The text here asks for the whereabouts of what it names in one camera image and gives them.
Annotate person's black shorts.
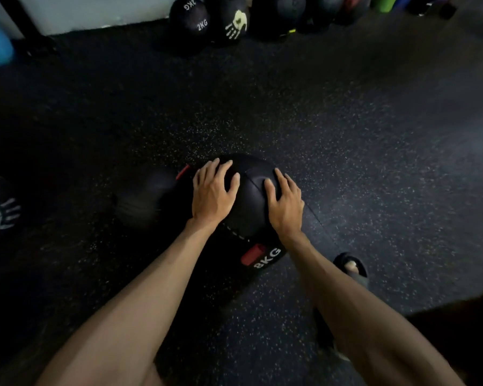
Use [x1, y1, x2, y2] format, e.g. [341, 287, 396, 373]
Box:
[406, 288, 483, 386]

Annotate person's right hand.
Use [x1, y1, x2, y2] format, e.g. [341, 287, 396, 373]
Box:
[264, 168, 306, 249]

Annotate large black medicine ball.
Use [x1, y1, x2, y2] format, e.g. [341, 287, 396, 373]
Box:
[161, 153, 287, 280]

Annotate person's left forearm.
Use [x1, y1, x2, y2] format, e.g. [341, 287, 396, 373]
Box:
[35, 219, 222, 386]

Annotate small black medicine ball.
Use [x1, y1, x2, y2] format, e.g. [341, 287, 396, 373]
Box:
[169, 0, 211, 41]

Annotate black ball with hand print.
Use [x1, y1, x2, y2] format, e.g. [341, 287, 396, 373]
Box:
[0, 175, 23, 246]
[213, 0, 250, 45]

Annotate black metal post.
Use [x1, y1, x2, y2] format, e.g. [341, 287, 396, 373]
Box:
[0, 0, 58, 57]

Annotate person's right forearm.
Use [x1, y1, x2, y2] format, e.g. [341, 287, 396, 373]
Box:
[285, 232, 465, 386]

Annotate person's foot in sandal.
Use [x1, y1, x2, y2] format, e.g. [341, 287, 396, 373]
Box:
[332, 252, 369, 291]

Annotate person's left hand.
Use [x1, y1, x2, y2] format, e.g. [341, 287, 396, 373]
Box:
[191, 158, 241, 234]

